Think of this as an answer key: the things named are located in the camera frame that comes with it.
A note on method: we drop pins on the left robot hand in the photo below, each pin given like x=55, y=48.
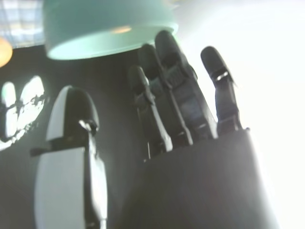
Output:
x=202, y=181

